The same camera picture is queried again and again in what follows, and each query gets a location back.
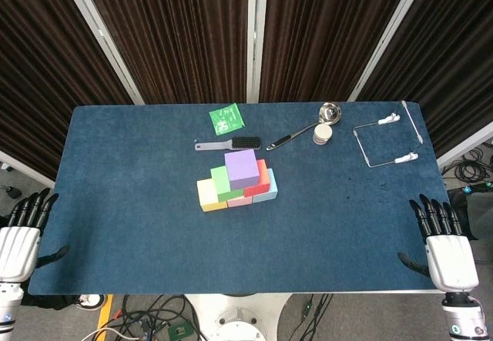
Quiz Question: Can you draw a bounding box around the white partition post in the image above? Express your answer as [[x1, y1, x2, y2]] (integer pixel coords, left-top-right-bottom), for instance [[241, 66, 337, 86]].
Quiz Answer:
[[246, 0, 270, 103], [57, 0, 146, 105], [348, 0, 431, 102]]

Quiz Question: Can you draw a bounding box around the white partition rail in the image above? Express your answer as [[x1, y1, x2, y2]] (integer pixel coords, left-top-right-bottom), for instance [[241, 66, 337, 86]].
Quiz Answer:
[[437, 131, 493, 169], [0, 150, 55, 190]]

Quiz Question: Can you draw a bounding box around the green foil sachet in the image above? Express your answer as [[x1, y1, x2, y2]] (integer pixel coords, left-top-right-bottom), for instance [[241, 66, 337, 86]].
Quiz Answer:
[[209, 102, 246, 137]]

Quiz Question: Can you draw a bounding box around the thin white rod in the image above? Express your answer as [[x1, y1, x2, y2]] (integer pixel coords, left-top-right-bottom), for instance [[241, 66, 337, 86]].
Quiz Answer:
[[401, 100, 424, 145]]

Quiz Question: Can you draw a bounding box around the black device box with lights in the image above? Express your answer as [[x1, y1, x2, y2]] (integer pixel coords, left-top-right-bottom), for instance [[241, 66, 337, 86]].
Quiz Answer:
[[448, 182, 493, 241]]

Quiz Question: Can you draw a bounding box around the dark brown curtain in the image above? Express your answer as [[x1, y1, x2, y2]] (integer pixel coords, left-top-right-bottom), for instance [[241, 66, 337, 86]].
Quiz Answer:
[[357, 0, 493, 157], [79, 0, 250, 105], [260, 0, 416, 103], [0, 0, 134, 180]]

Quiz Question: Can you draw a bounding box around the green foam cube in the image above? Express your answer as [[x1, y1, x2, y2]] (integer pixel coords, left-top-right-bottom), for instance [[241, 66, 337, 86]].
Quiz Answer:
[[210, 165, 244, 202]]

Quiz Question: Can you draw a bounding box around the light blue foam cube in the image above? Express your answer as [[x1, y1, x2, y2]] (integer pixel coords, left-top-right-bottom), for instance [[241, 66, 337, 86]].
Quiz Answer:
[[252, 168, 279, 204]]

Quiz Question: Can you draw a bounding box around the purple foam cube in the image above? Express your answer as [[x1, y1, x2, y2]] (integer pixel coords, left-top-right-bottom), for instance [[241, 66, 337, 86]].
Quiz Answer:
[[223, 149, 260, 191]]

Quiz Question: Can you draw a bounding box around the bent metal wire frame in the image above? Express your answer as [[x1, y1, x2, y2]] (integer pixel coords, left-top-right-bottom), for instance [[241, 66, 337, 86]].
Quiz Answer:
[[353, 120, 405, 169]]

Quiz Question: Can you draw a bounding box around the steel ladle with black handle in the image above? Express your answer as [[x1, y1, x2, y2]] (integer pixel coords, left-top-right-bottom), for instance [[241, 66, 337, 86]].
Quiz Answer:
[[266, 101, 343, 152]]

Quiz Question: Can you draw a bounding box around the grey brush with black bristles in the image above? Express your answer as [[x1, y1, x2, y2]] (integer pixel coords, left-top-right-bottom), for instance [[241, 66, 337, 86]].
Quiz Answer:
[[194, 136, 262, 152]]

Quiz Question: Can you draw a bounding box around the black trouser leg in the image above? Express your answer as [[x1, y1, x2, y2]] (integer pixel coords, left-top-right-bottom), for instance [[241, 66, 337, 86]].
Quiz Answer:
[[21, 293, 80, 312]]

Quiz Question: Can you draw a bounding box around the yellow floor tape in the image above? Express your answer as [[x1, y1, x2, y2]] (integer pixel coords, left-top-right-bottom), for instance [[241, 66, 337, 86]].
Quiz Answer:
[[96, 293, 115, 330]]

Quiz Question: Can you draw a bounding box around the small white jar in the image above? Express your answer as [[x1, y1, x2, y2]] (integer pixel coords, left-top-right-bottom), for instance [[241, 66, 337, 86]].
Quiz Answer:
[[313, 124, 333, 145]]

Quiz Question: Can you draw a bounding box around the yellow foam cube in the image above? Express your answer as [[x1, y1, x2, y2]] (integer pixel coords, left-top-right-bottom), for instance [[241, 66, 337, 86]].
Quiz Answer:
[[196, 178, 229, 213]]

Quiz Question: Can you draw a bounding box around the black floor cable bundle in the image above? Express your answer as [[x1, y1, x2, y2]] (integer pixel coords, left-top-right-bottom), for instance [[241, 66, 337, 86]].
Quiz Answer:
[[442, 150, 493, 188], [111, 293, 203, 341], [294, 293, 334, 341]]

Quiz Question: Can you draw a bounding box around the red foam cube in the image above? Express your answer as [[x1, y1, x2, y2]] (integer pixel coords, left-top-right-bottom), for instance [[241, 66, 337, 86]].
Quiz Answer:
[[243, 159, 270, 198]]

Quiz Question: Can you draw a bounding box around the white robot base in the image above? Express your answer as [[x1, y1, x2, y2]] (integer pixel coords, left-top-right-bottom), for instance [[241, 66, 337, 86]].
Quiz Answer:
[[184, 293, 294, 341]]

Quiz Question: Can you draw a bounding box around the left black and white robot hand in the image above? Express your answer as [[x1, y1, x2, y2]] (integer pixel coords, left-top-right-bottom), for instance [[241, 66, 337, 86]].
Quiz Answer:
[[0, 187, 72, 283]]

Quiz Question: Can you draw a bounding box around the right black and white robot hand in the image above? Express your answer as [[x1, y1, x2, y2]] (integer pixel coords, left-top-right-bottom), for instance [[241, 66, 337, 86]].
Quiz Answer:
[[397, 193, 481, 293]]

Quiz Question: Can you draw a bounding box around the black and white sneaker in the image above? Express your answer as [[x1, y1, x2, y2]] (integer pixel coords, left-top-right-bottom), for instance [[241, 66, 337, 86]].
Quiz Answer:
[[75, 293, 106, 312]]

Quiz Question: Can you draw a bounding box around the blue fabric table cover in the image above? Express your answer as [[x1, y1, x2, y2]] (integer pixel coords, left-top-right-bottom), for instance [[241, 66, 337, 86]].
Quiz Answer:
[[27, 102, 459, 296]]

